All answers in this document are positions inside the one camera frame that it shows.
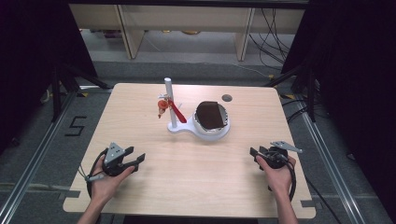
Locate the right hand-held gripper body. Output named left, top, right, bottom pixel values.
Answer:
left=263, top=140, right=304, bottom=170

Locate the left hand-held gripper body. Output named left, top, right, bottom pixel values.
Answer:
left=102, top=142, right=138, bottom=177

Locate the white dish with silver rim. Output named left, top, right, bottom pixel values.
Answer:
left=191, top=101, right=231, bottom=136

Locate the brown leather pouch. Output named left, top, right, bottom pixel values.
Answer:
left=195, top=100, right=226, bottom=131

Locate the figurine keychain with red strap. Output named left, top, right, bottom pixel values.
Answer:
left=156, top=94, right=188, bottom=124

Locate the white key holder stand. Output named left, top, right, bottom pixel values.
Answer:
left=158, top=77, right=232, bottom=142

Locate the person's right hand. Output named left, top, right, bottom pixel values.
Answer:
left=255, top=154, right=297, bottom=198

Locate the person's left hand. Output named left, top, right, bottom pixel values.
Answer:
left=89, top=156, right=137, bottom=203

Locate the black metal stand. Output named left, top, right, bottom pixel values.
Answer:
left=50, top=62, right=114, bottom=123
left=263, top=63, right=318, bottom=123

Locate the dark curtain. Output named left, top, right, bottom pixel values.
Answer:
left=280, top=0, right=396, bottom=216
left=0, top=0, right=98, bottom=155

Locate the beige wooden desk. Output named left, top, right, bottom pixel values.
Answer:
left=68, top=3, right=306, bottom=62

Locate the left hand-held gripper cable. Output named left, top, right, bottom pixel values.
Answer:
left=78, top=148, right=108, bottom=200

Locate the hand-held gripper cable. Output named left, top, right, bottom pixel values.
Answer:
left=78, top=148, right=108, bottom=200
left=267, top=160, right=335, bottom=224

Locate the right hand-held gripper cable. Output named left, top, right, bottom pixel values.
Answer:
left=267, top=160, right=335, bottom=224

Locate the aluminium floor rail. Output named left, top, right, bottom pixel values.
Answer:
left=298, top=101, right=368, bottom=224
left=0, top=91, right=78, bottom=224

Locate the bundle of black cables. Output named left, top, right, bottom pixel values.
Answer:
left=247, top=7, right=296, bottom=72

